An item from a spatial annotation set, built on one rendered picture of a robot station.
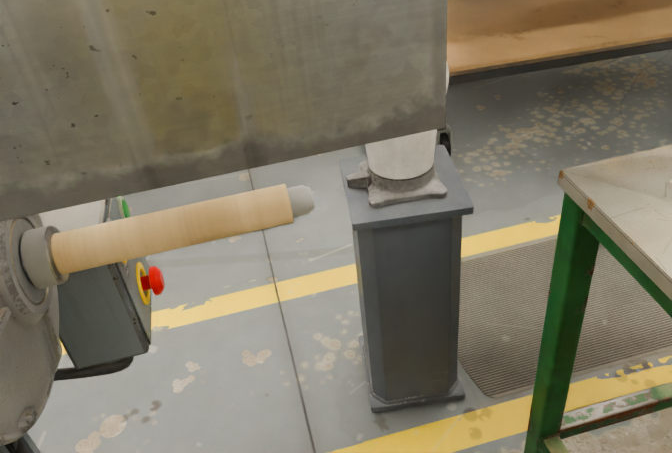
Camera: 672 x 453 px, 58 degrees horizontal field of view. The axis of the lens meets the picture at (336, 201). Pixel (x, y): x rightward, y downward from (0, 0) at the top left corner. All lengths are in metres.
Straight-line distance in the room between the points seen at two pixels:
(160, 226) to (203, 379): 1.57
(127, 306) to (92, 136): 0.55
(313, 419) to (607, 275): 1.12
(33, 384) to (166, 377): 1.56
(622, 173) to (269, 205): 0.76
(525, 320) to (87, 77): 1.92
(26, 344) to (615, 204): 0.84
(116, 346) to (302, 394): 1.13
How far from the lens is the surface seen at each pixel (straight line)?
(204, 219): 0.48
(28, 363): 0.52
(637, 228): 1.00
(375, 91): 0.28
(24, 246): 0.50
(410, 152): 1.33
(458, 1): 3.42
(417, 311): 1.58
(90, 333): 0.84
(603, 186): 1.08
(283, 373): 1.98
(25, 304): 0.49
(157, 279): 0.87
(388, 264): 1.45
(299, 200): 0.48
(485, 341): 2.02
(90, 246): 0.49
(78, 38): 0.26
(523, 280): 2.23
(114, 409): 2.07
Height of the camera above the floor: 1.54
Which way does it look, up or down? 36 degrees down
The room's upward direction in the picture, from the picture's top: 7 degrees counter-clockwise
